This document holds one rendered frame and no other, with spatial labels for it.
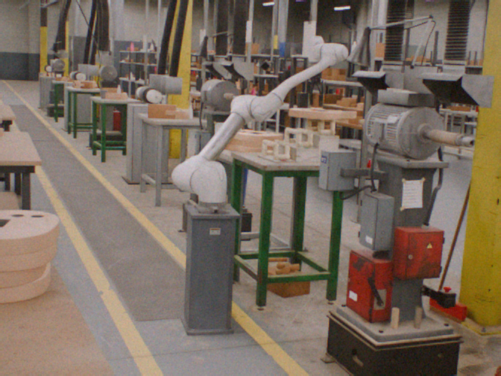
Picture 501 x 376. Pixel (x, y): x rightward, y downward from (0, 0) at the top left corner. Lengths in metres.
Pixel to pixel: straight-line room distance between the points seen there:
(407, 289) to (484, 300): 1.02
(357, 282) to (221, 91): 2.90
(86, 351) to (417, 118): 2.28
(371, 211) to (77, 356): 2.21
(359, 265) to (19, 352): 2.30
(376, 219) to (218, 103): 2.89
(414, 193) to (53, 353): 2.33
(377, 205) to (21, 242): 2.05
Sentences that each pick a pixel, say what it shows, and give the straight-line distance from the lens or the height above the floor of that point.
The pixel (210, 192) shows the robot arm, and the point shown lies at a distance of 4.03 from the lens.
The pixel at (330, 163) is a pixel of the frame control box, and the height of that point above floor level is 1.06.
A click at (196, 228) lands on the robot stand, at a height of 0.62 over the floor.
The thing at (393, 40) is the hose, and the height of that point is 1.69.
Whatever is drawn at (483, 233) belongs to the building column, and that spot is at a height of 0.59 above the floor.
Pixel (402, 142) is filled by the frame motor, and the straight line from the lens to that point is 3.52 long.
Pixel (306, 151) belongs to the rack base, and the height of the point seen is 1.00.
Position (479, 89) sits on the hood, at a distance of 3.36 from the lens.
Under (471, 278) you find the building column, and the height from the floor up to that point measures 0.28.
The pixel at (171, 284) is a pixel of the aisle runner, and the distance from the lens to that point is 5.05.
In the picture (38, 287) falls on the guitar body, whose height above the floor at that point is 0.92.
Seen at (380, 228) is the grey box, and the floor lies 0.78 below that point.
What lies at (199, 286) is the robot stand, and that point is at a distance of 4.11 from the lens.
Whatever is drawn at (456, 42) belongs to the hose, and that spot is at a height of 1.68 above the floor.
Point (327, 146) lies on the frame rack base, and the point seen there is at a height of 1.03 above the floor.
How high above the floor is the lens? 1.55
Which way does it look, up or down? 10 degrees down
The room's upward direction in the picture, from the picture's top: 3 degrees clockwise
